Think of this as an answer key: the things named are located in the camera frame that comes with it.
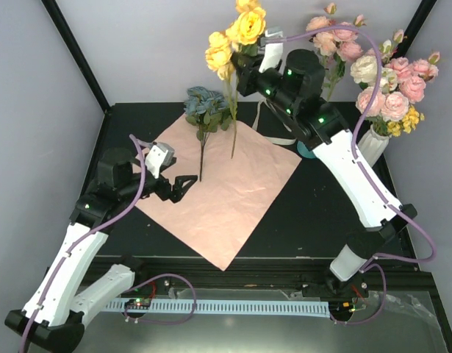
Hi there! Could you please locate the white ribbed vase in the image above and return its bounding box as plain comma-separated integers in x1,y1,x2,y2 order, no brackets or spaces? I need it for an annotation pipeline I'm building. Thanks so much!
357,125,390,167

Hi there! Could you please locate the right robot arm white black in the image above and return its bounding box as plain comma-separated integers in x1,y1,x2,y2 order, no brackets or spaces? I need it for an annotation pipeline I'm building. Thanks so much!
232,49,417,296

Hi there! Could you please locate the light blue cable duct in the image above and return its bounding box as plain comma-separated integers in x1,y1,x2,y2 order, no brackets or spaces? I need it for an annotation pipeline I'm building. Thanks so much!
102,298,330,318

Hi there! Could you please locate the black frame post left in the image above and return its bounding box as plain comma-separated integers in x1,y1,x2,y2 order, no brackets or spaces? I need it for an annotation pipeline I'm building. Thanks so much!
41,0,110,113

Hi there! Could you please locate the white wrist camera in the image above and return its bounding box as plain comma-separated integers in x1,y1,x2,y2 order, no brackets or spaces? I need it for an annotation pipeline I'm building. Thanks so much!
144,143,176,179
259,26,284,74

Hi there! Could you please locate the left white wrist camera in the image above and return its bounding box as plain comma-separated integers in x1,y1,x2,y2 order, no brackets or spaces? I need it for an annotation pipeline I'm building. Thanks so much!
144,143,176,179

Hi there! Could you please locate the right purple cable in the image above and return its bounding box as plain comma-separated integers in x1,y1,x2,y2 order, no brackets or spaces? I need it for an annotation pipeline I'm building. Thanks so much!
284,24,438,327

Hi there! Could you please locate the yellow rose stem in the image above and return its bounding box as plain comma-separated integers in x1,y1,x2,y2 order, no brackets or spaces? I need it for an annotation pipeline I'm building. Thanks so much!
204,0,268,160

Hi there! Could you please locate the pink wrapping paper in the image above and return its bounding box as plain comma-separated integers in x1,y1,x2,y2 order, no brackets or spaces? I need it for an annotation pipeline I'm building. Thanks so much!
136,116,301,271

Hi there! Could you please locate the teal vase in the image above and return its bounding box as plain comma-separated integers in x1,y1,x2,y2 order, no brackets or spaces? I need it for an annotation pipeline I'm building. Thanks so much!
296,141,315,159

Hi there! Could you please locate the black frame post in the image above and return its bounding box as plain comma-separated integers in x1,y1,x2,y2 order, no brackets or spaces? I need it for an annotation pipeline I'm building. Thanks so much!
41,0,110,113
392,0,437,58

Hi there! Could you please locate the black frame post right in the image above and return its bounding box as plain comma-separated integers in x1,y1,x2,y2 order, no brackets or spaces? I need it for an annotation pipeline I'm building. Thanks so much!
392,0,437,58

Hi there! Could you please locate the circuit board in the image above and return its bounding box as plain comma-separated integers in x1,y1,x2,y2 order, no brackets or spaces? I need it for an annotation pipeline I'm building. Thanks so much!
126,298,151,310
336,302,366,313

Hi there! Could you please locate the cream ribbon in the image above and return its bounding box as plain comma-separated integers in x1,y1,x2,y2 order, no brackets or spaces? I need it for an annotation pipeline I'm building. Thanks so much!
251,99,297,147

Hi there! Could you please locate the pink rose stem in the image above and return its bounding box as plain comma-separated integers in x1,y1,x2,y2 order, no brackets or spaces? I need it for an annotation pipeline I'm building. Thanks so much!
332,29,364,62
306,2,344,101

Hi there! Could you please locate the blue hydrangea stem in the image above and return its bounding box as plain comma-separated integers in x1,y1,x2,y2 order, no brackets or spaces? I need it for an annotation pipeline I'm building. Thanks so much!
184,86,232,182

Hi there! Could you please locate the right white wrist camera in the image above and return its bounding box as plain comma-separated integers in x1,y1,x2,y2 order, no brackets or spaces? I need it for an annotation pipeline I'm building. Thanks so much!
259,26,284,74

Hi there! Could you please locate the purple cable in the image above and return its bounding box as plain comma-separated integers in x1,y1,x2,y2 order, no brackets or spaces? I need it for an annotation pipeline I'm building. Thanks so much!
19,134,196,353
284,24,438,327

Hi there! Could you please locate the pink white flower bouquet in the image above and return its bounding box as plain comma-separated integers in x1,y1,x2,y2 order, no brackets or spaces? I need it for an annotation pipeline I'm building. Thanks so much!
366,29,440,138

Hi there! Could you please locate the right circuit board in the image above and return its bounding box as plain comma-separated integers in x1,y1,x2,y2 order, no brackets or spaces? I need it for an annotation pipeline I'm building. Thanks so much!
336,302,366,313

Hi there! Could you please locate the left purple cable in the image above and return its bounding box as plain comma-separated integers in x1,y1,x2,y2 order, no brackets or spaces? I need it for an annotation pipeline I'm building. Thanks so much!
19,134,196,353

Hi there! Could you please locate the left circuit board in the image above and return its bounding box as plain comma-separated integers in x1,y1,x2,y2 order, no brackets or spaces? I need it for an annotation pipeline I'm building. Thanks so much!
126,298,151,310

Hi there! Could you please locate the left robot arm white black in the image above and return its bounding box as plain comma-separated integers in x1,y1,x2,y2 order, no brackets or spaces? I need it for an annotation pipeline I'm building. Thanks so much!
4,143,198,352

